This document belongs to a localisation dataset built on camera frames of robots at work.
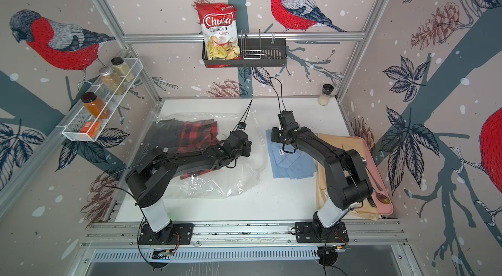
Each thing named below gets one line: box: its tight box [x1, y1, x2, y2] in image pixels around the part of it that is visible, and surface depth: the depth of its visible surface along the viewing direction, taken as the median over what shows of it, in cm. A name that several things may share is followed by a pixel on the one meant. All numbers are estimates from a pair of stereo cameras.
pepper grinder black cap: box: [322, 83, 335, 95], surface depth 113 cm
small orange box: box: [79, 120, 101, 138], surface depth 68 cm
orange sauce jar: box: [81, 91, 112, 120], surface depth 69 cm
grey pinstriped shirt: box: [137, 118, 185, 164], surface depth 103 cm
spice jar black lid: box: [111, 56, 135, 84], surface depth 82 cm
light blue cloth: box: [265, 129, 318, 180], surface depth 92 cm
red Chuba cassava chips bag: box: [196, 2, 242, 69], surface depth 84 cm
